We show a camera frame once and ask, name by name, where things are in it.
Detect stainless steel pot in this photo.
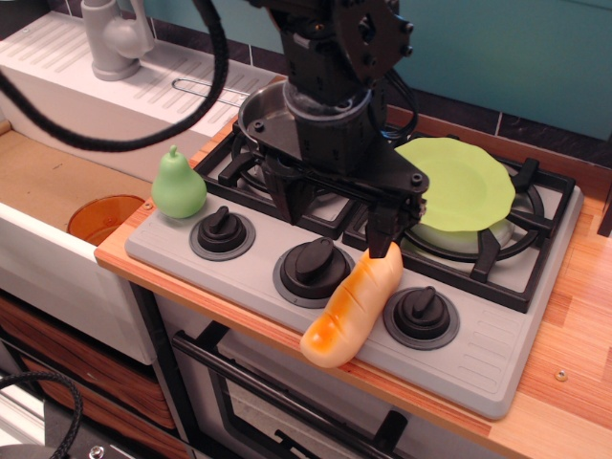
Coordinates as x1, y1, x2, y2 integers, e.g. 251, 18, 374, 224
229, 80, 299, 153

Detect oven door with handle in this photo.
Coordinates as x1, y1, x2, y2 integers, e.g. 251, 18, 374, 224
171, 320, 479, 459

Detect white toy sink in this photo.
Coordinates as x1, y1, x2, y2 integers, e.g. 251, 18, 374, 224
0, 11, 288, 367

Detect black middle stove knob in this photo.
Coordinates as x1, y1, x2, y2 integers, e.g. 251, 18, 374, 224
273, 237, 355, 309

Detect orange plastic cup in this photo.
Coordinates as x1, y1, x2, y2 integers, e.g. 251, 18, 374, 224
67, 194, 144, 246

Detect black right stove knob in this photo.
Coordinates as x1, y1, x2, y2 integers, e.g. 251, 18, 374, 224
382, 286, 460, 351

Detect toy bread loaf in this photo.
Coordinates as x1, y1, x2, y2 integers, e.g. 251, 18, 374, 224
300, 242, 404, 368

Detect black braided cable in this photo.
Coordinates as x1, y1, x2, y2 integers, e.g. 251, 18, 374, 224
0, 0, 230, 153

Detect black right burner grate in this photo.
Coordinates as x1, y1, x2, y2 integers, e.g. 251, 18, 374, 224
341, 157, 578, 315

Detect wooden drawer fronts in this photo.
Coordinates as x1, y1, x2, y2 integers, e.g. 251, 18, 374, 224
1, 292, 190, 458

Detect black left burner grate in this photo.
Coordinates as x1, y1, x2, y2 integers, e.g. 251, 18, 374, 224
195, 122, 358, 239

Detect teal upper cabinet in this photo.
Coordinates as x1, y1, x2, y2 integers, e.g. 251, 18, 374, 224
142, 0, 612, 142

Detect black left stove knob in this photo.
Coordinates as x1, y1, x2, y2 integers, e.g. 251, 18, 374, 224
189, 206, 256, 262

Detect green toy pear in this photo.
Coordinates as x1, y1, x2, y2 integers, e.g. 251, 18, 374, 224
151, 145, 208, 219

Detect black burner grate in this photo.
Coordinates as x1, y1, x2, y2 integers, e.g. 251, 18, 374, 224
341, 157, 578, 315
195, 122, 358, 239

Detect grey toy stove top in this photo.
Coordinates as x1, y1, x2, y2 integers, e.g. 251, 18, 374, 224
124, 124, 585, 422

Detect grey toy faucet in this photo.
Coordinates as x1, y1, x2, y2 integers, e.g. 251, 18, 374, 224
81, 0, 155, 81

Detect black stove knob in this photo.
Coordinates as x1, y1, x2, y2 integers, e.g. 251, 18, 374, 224
273, 237, 355, 309
189, 206, 256, 262
382, 286, 460, 351

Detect light green plate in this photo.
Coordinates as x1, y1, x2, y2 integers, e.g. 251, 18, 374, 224
396, 138, 516, 232

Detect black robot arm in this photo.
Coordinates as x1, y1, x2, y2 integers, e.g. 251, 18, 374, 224
239, 1, 428, 258

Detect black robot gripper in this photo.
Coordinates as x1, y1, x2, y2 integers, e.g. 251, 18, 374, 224
232, 93, 430, 261

